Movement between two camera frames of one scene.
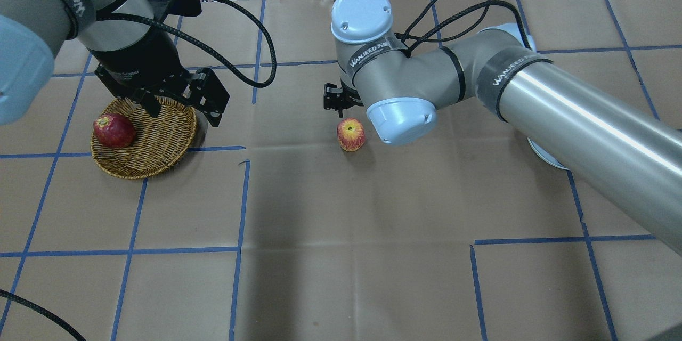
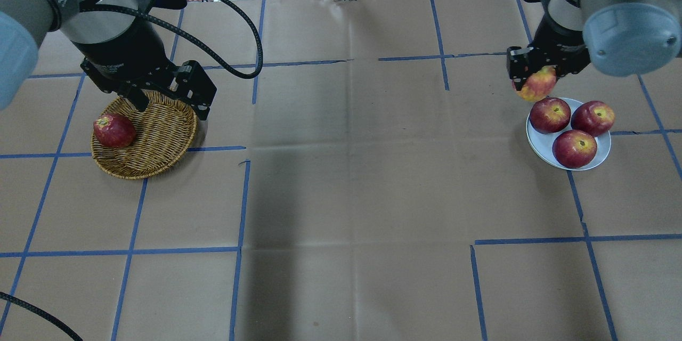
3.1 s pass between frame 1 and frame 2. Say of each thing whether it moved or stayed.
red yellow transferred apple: moved
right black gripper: moved
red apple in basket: stayed
